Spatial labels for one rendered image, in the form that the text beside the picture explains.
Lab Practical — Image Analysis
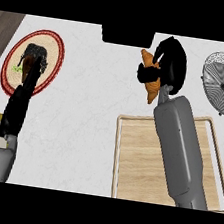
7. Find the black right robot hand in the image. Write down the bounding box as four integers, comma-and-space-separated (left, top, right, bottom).
134, 32, 192, 98

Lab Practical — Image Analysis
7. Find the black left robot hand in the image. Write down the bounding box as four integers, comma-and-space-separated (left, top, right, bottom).
0, 51, 45, 142

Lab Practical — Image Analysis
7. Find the golden brown croissant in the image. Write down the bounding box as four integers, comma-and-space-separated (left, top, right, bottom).
134, 48, 167, 106

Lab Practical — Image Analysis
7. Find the pale wooden tray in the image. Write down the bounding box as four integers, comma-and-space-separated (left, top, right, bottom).
105, 103, 224, 215

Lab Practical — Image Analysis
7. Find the black appliance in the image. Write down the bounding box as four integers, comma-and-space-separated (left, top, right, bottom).
99, 25, 156, 50

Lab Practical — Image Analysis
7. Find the dark food on plate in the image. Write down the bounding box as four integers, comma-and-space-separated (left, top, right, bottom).
14, 41, 52, 86

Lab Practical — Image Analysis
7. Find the red rimmed beige plate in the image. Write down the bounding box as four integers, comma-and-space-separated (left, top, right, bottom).
0, 24, 69, 104

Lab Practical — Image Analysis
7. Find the dark wooden panel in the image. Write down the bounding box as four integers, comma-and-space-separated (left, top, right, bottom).
0, 10, 27, 81

